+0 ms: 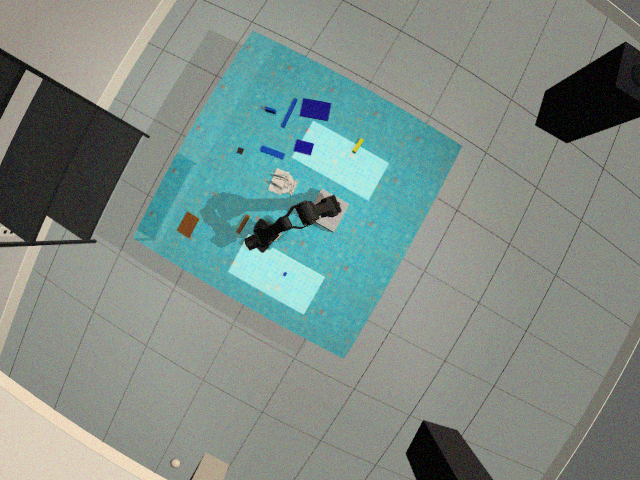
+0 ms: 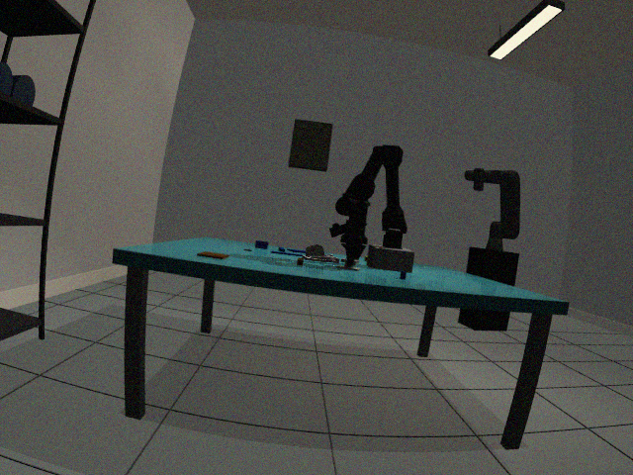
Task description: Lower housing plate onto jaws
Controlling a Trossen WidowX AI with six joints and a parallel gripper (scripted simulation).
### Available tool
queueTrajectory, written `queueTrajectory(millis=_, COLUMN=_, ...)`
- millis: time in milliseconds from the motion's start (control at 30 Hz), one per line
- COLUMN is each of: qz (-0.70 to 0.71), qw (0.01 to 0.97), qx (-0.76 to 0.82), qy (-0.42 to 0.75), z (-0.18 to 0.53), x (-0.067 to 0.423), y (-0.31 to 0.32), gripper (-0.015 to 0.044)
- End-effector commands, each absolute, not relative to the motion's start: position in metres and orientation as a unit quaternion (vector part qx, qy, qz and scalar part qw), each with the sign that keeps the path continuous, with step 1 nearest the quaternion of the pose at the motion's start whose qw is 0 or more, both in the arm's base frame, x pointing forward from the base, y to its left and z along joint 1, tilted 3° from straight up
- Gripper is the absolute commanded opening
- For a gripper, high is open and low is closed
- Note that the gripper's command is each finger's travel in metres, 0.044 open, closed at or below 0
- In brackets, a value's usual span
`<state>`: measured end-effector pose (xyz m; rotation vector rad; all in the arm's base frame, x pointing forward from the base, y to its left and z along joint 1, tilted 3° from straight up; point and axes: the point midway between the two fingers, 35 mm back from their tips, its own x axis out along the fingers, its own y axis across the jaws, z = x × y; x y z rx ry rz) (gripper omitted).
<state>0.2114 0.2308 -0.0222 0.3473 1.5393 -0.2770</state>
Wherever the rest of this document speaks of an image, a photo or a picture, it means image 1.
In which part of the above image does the blue long thin bar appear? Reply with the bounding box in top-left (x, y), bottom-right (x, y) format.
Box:
top-left (281, 98), bottom-right (298, 128)

